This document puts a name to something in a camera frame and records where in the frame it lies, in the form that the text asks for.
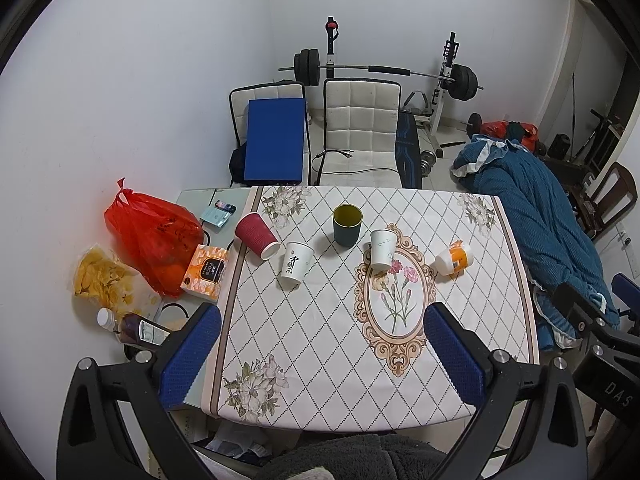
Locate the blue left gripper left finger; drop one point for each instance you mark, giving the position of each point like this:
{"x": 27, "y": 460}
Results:
{"x": 183, "y": 353}

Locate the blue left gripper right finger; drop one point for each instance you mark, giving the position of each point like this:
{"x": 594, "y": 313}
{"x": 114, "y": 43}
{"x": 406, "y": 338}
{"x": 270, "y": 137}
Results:
{"x": 460, "y": 351}

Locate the dark green cup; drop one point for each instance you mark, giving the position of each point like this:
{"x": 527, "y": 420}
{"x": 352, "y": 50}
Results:
{"x": 347, "y": 220}

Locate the orange and white paper cup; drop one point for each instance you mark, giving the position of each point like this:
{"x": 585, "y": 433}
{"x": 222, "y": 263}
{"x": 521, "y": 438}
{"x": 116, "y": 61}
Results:
{"x": 456, "y": 258}

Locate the red ribbed paper cup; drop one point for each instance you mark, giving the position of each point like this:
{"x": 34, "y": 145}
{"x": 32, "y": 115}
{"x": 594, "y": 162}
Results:
{"x": 252, "y": 230}

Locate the white cup with black calligraphy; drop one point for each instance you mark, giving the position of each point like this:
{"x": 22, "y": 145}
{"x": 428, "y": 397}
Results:
{"x": 296, "y": 262}

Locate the dark brown medicine bottle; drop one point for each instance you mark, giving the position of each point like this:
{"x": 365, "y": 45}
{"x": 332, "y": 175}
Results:
{"x": 141, "y": 332}

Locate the orange tissue box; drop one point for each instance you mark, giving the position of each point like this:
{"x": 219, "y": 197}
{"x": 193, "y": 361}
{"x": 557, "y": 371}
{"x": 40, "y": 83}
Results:
{"x": 205, "y": 271}

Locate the small white bottle cap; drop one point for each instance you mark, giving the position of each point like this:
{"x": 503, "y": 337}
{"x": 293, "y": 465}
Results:
{"x": 107, "y": 320}

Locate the bag of yellow chips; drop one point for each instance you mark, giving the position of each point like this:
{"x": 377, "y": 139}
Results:
{"x": 109, "y": 283}

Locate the blue knitted blanket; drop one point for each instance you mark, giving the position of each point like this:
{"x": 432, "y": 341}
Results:
{"x": 554, "y": 249}

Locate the red plastic bag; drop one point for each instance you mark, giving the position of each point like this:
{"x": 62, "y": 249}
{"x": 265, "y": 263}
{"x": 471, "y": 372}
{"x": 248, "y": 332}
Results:
{"x": 158, "y": 237}

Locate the white diamond pattern tablecloth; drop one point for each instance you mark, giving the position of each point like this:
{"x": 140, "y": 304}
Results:
{"x": 345, "y": 349}

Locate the light blue small box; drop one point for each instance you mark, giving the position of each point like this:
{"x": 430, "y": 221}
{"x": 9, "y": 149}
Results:
{"x": 218, "y": 214}

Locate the brown wooden chair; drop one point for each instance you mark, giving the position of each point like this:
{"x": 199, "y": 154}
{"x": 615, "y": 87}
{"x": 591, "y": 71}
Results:
{"x": 614, "y": 197}

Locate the blue board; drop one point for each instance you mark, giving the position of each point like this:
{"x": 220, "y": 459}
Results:
{"x": 275, "y": 141}

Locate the white padded chair right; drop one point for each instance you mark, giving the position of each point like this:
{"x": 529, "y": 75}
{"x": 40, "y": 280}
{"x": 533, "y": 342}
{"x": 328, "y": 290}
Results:
{"x": 359, "y": 138}

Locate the white padded chair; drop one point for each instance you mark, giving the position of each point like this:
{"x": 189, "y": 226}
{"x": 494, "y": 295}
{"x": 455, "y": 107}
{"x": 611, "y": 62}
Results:
{"x": 239, "y": 99}
{"x": 359, "y": 138}

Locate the white padded chair left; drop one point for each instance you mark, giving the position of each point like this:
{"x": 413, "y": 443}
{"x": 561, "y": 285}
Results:
{"x": 239, "y": 99}

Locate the barbell with black plates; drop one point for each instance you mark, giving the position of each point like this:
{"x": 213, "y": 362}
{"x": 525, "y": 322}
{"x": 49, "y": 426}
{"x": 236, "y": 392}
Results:
{"x": 461, "y": 83}

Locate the white barbell rack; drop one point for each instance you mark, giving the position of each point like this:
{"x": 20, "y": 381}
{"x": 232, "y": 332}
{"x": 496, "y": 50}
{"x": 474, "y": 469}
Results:
{"x": 435, "y": 105}

